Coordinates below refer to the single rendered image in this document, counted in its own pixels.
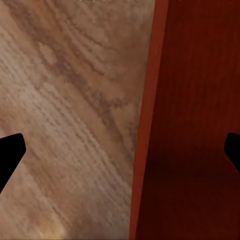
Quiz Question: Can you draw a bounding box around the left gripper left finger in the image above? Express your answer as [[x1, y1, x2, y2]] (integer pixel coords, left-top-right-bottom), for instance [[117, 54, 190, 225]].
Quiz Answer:
[[0, 133, 26, 193]]

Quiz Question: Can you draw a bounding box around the storage box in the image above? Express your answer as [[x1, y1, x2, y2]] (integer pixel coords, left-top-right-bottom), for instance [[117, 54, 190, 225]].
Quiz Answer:
[[128, 0, 240, 240]]

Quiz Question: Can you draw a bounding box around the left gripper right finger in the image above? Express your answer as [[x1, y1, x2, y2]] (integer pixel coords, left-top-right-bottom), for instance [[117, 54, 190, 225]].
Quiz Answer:
[[224, 133, 240, 173]]

